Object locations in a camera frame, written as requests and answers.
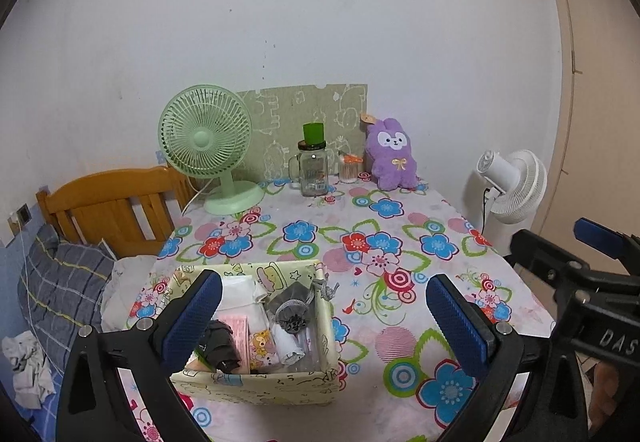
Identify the pink patterned tissue packet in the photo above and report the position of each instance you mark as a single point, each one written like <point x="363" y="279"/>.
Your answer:
<point x="262" y="347"/>

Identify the wooden bed headboard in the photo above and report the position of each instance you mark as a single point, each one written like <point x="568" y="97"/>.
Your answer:
<point x="100" y="199"/>

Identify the blue bedsheet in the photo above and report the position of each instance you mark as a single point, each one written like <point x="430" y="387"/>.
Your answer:
<point x="35" y="422"/>

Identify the black plastic bag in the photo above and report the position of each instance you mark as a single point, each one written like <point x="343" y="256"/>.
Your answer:
<point x="220" y="347"/>

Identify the green desk fan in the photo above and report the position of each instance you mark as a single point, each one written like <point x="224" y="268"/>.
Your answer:
<point x="202" y="140"/>

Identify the person's right hand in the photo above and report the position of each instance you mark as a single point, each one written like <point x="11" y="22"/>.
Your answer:
<point x="607" y="397"/>

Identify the white standing fan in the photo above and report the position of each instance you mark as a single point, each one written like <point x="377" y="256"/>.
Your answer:
<point x="520" y="187"/>

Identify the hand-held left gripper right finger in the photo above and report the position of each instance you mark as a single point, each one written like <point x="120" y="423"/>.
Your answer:
<point x="455" y="322"/>

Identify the white tissue pack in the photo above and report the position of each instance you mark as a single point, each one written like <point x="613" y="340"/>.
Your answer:
<point x="240" y="294"/>

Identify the crumpled white grey cloth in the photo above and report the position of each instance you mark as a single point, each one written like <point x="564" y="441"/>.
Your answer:
<point x="27" y="362"/>

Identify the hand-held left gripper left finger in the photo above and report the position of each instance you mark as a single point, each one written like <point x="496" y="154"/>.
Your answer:
<point x="192" y="322"/>

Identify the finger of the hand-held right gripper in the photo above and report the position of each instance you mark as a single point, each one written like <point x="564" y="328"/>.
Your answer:
<point x="540" y="252"/>
<point x="600" y="232"/>

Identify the yellow cartoon fabric storage box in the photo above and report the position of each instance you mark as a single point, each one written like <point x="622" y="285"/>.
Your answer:
<point x="260" y="387"/>

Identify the small jar with orange lid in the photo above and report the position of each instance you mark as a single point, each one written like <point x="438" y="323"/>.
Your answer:
<point x="350" y="171"/>

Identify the floral tablecloth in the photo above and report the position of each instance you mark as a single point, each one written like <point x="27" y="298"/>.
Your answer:
<point x="400" y="232"/>

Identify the green plastic cup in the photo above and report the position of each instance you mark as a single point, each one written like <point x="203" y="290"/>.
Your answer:
<point x="313" y="133"/>

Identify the purple bunny plush toy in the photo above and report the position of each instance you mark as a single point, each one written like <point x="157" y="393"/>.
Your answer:
<point x="392" y="157"/>

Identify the grey plaid pillow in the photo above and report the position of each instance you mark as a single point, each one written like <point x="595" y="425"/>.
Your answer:
<point x="60" y="282"/>

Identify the green patterned board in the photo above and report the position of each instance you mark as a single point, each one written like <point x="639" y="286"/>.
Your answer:
<point x="300" y="107"/>

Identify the glass jar mug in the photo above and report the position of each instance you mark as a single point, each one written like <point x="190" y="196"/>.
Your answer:
<point x="312" y="172"/>

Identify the beige door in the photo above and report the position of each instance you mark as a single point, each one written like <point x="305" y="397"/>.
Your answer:
<point x="590" y="72"/>

